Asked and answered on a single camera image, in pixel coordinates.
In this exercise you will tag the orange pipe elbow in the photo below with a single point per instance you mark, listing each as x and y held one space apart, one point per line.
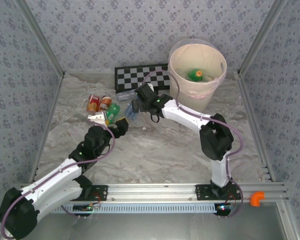
255 200

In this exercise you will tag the beige plastic bin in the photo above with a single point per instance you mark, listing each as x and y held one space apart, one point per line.
190 100

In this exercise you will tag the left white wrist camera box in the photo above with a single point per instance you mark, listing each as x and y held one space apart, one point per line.
97 117

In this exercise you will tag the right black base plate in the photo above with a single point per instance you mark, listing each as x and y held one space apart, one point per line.
202 192

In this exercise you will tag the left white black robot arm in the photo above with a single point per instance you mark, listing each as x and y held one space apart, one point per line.
52 176

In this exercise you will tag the orange soda bottle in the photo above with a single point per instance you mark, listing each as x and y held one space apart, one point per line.
105 103

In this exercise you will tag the right circuit board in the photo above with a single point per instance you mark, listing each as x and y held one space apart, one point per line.
225 207

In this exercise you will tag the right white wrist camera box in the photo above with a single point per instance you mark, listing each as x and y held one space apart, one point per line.
151 88

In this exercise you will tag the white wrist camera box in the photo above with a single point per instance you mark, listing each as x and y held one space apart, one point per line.
151 88
97 117

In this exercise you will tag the large clear bottle white cap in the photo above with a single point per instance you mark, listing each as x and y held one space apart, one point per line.
125 96

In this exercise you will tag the circuit board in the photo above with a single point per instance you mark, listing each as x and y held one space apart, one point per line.
85 207
225 207

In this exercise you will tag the left circuit board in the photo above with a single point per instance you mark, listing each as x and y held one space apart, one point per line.
85 207

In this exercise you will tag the aluminium frame post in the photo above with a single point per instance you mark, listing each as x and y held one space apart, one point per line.
41 37
261 37

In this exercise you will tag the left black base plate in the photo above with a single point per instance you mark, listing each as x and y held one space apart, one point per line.
101 192

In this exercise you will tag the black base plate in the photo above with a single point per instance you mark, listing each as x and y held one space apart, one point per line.
202 192
101 192

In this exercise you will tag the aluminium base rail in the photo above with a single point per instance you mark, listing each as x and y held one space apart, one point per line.
152 191

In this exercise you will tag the black grey checkerboard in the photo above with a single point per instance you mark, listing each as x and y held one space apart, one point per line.
132 80

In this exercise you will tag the green plastic bottle orange cap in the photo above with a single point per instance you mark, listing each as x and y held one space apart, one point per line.
113 111
193 75

